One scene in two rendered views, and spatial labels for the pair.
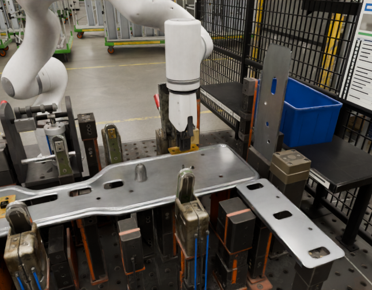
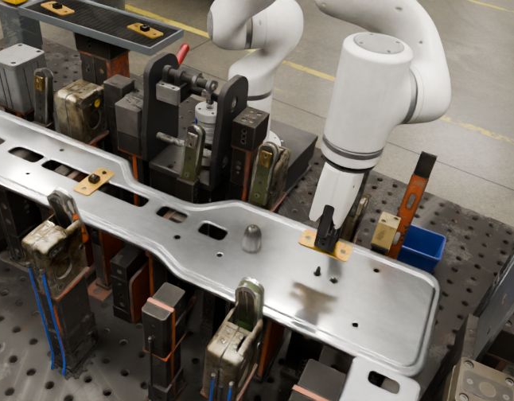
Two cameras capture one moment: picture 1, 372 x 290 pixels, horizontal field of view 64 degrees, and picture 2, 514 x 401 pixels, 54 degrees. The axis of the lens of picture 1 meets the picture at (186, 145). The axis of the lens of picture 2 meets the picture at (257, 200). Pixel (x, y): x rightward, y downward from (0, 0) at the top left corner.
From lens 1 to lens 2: 39 cm
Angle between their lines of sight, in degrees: 35
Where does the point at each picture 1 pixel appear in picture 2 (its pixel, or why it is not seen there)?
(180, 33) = (350, 68)
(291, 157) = (484, 388)
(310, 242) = not seen: outside the picture
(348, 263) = not seen: outside the picture
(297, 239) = not seen: outside the picture
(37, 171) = (173, 155)
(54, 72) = (279, 25)
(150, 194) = (234, 276)
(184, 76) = (339, 139)
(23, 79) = (225, 22)
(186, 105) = (329, 187)
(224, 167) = (380, 316)
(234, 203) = (325, 379)
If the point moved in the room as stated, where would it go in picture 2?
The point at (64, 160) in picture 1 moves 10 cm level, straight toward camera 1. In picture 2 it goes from (191, 161) to (167, 188)
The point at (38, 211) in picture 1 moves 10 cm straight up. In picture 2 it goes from (111, 208) to (107, 165)
